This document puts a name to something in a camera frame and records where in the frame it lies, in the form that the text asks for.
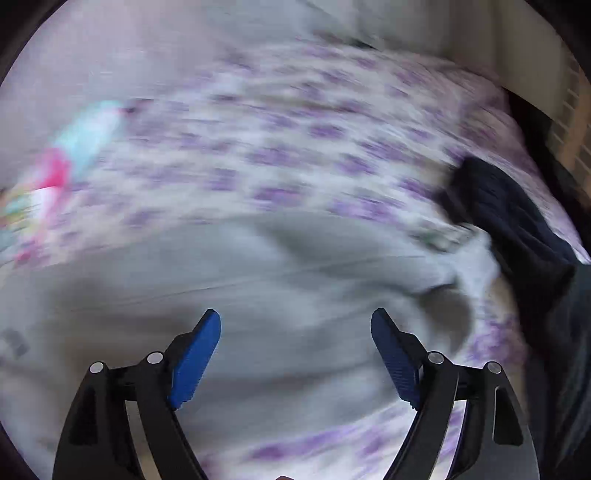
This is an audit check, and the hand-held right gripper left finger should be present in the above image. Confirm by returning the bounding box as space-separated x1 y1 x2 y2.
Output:
52 308 222 480

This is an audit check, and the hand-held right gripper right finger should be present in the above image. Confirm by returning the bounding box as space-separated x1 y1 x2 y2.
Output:
370 307 541 480

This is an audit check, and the grey sweatshirt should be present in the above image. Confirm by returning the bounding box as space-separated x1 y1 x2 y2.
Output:
0 213 499 480

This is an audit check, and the dark grey cloth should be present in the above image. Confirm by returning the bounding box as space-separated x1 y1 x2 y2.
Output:
522 262 591 480

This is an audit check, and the dark navy cloth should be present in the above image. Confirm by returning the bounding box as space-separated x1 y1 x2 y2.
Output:
442 157 583 333

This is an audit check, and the purple floral quilt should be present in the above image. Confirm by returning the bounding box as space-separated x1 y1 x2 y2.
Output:
0 37 591 480

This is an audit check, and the folded teal pink floral blanket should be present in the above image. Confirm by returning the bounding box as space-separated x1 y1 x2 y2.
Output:
0 99 126 265

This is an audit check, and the lavender pillow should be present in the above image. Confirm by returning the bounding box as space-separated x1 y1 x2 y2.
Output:
0 0 370 195

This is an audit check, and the white headboard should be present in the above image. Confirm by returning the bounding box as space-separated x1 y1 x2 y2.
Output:
351 0 579 121

